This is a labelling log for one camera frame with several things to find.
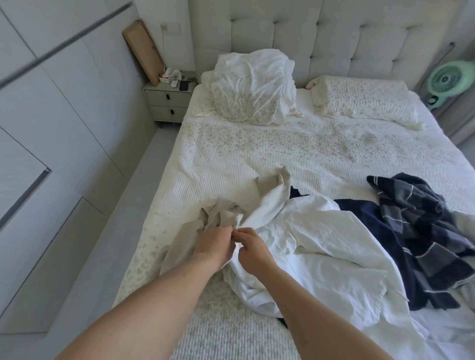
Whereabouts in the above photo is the person's right hand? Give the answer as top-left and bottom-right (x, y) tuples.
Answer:
(236, 227), (279, 276)

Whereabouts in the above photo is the person's left hand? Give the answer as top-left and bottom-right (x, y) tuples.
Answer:
(192, 226), (237, 272)

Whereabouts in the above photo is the beige cloth garment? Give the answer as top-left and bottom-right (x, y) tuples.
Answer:
(159, 165), (294, 276)

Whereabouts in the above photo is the person's left forearm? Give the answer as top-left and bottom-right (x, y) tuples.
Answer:
(56, 254), (224, 360)

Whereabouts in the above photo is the person's right forearm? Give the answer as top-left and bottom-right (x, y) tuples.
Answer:
(255, 260), (386, 360)

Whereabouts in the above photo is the white crumpled sheet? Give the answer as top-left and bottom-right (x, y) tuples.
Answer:
(222, 194), (446, 360)

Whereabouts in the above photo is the white floral bedspread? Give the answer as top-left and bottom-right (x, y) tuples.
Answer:
(111, 83), (475, 360)

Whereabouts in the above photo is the dark navy garment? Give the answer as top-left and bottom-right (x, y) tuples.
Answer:
(289, 186), (412, 260)

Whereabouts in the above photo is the grey two-drawer nightstand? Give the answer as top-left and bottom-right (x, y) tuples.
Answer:
(143, 80), (197, 124)

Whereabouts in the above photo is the white floral crumpled pillow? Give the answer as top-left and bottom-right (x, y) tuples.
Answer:
(197, 49), (303, 125)

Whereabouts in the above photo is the navy plaid garment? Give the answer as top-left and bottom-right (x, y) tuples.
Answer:
(367, 172), (475, 311)

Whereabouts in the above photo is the white floral flat pillow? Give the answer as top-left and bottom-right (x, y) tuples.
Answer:
(306, 75), (425, 131)

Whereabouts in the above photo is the white built-in wardrobe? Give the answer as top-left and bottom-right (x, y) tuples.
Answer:
(0, 0), (158, 334)

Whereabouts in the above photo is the wooden board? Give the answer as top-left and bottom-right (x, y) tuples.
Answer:
(122, 19), (166, 87)

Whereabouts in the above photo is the white tufted headboard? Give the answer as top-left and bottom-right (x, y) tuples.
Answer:
(189, 0), (466, 91)

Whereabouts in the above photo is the green desk fan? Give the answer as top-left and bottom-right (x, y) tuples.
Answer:
(424, 61), (475, 111)

